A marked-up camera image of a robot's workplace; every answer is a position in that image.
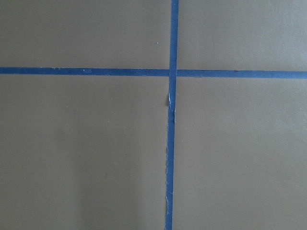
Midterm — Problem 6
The brown paper mat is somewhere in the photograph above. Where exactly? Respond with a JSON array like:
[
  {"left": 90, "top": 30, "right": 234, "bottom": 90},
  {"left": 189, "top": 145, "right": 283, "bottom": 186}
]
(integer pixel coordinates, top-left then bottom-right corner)
[{"left": 0, "top": 0, "right": 307, "bottom": 230}]

